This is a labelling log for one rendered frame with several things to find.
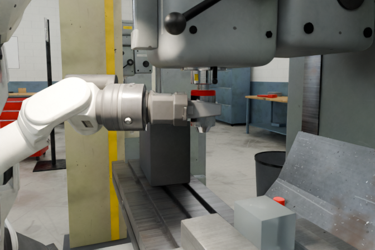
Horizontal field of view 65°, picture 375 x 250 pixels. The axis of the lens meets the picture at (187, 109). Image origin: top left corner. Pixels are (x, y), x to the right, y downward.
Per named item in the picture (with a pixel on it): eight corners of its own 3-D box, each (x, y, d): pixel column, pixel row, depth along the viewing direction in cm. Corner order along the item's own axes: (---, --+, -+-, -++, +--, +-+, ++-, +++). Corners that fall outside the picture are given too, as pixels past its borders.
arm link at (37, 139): (95, 95, 49) (17, 138, 45) (107, 118, 57) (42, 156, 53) (78, 69, 51) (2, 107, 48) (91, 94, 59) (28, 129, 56)
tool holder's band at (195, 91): (207, 96, 52) (207, 90, 51) (185, 95, 54) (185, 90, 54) (220, 95, 55) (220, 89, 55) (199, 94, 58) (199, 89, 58)
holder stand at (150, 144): (150, 187, 83) (149, 118, 81) (139, 165, 104) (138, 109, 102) (190, 182, 87) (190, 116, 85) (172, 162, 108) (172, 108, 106)
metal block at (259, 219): (260, 269, 35) (261, 220, 34) (232, 243, 40) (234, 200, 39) (294, 258, 37) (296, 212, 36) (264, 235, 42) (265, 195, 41)
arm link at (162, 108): (187, 83, 48) (114, 83, 48) (187, 141, 49) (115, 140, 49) (186, 82, 61) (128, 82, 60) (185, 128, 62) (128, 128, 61)
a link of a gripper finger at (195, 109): (220, 118, 53) (186, 118, 53) (221, 100, 53) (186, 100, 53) (221, 119, 51) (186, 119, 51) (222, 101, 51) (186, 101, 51)
